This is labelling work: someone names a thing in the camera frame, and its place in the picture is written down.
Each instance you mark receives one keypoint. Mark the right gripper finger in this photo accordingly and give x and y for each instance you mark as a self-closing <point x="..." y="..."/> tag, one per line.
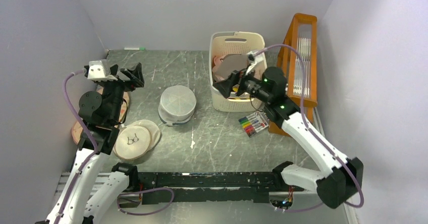
<point x="250" y="71"/>
<point x="225" y="87"/>

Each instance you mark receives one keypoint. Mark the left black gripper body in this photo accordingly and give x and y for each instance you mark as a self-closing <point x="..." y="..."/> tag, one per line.
<point x="113" y="91"/>

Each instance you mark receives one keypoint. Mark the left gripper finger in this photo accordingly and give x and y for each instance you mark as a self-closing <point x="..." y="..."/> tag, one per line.
<point x="134" y="75"/>
<point x="113" y="72"/>

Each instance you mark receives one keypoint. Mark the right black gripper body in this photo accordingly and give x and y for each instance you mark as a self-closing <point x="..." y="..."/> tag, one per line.
<point x="252" y="85"/>

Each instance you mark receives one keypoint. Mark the white mesh laundry bag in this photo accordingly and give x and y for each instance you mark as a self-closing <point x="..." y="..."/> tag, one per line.
<point x="177" y="105"/>

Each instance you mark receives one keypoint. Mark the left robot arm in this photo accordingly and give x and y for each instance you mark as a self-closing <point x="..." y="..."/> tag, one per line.
<point x="77" y="202"/>

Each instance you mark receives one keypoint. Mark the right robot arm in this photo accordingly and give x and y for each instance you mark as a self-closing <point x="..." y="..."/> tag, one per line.
<point x="338" y="177"/>

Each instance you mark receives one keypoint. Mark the cream plastic laundry basket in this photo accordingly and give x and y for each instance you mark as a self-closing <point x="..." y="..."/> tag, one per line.
<point x="233" y="42"/>

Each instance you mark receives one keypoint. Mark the grey brown cloth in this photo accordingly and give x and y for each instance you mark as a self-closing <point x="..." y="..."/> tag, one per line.
<point x="231" y="63"/>

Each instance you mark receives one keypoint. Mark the green white marker pen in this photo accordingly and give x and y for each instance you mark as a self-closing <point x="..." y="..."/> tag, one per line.
<point x="134" y="48"/>

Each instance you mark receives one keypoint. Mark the pink cloth in basket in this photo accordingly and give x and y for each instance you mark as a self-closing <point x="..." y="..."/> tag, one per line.
<point x="217" y="61"/>

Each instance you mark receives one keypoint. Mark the pack of coloured markers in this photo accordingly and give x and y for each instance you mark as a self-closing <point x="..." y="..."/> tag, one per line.
<point x="254" y="123"/>

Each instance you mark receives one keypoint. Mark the floral pink oven mitt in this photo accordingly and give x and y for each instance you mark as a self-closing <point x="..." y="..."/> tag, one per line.
<point x="124" y="107"/>

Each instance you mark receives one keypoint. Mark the beige round fabric pad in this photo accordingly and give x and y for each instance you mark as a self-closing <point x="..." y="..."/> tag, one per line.
<point x="136" y="139"/>

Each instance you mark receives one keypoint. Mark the orange wooden rack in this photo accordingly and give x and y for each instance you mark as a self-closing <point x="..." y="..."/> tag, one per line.
<point x="301" y="73"/>

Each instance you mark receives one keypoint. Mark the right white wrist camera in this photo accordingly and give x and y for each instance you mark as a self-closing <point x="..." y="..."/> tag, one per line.
<point x="255" y="55"/>

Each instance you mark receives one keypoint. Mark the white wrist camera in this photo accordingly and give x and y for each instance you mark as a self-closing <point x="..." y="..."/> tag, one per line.
<point x="98" y="70"/>
<point x="255" y="55"/>

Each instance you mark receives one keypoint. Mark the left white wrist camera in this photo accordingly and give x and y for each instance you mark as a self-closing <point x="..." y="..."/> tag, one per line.
<point x="98" y="70"/>

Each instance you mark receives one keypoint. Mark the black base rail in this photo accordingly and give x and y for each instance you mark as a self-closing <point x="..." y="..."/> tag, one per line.
<point x="215" y="186"/>

